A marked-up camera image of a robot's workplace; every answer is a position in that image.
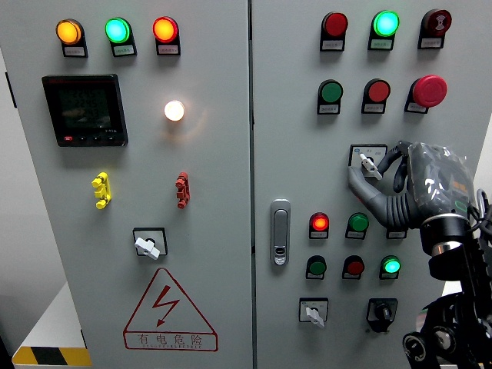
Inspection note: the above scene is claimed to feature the small unlit green lamp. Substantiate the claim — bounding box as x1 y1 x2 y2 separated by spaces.
344 212 370 241

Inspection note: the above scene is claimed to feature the large red stop button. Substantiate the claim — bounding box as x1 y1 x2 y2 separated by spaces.
404 74 448 115

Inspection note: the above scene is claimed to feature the small lit green lamp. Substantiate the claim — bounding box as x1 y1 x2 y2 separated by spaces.
378 255 402 281

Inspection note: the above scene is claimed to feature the large red push button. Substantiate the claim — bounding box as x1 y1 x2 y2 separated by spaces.
361 78 391 115

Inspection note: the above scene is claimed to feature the small red push button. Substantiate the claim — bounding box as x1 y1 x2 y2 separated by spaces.
341 254 366 281

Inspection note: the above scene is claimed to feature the small lit red lamp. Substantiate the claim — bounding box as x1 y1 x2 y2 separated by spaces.
308 211 331 240

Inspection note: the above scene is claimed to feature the large green push button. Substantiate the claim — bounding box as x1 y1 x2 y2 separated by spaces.
317 78 344 115

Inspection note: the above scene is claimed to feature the pale grey cabinet door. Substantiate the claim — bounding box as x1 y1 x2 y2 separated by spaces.
0 0 253 369
251 0 492 369

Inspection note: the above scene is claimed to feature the small green push button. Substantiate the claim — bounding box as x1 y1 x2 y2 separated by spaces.
305 254 327 281

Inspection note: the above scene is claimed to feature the dark red buzzer lamp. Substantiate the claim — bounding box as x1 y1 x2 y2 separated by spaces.
417 8 453 50

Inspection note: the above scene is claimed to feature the large lit green lamp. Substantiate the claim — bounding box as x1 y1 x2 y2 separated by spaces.
367 9 401 52
105 16 138 58

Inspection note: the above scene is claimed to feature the silver door lock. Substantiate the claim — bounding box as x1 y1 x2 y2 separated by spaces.
269 198 291 267

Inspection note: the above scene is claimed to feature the large unlit red lamp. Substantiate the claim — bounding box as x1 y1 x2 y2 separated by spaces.
319 11 349 52

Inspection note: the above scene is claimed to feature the round white lamp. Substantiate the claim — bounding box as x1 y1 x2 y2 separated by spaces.
163 99 186 122

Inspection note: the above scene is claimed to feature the red warning triangle sign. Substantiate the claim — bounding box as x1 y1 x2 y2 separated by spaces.
122 268 219 352

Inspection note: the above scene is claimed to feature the large lit red lamp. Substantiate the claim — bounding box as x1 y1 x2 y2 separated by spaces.
152 15 181 57

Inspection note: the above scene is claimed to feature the black display meter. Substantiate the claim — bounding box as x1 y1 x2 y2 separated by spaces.
42 74 129 148

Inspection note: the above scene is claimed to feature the large yellow indicator lamp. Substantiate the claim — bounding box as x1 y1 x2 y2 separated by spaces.
55 18 89 58

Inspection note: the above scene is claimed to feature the black yellow striped tape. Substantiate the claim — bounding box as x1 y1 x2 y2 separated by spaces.
12 346 92 367

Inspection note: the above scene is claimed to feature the black-handled turn switch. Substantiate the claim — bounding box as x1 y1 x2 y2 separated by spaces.
365 298 399 334

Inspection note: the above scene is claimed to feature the small white-handled turn switch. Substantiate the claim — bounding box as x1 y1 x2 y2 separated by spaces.
298 297 330 329

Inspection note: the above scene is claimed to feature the small red handle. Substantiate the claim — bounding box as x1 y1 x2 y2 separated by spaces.
175 171 191 210

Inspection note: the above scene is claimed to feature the small yellow handle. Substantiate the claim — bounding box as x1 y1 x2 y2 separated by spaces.
91 171 113 210

